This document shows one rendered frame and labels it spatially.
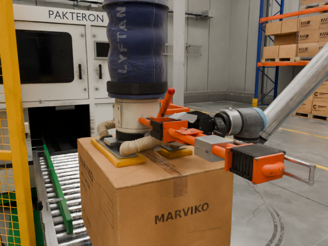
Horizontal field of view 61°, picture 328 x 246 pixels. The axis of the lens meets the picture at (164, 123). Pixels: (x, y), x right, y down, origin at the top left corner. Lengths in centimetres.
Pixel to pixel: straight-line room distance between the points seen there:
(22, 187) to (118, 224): 76
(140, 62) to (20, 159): 76
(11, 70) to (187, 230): 98
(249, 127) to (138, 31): 49
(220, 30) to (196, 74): 219
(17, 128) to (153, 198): 79
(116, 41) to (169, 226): 62
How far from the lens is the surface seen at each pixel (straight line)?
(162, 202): 84
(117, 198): 78
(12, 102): 139
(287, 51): 939
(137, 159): 92
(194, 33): 1190
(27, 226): 157
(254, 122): 99
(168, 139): 81
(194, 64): 1181
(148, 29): 98
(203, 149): 66
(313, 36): 892
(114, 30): 100
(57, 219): 178
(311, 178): 55
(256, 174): 53
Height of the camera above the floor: 139
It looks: 11 degrees down
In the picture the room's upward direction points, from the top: straight up
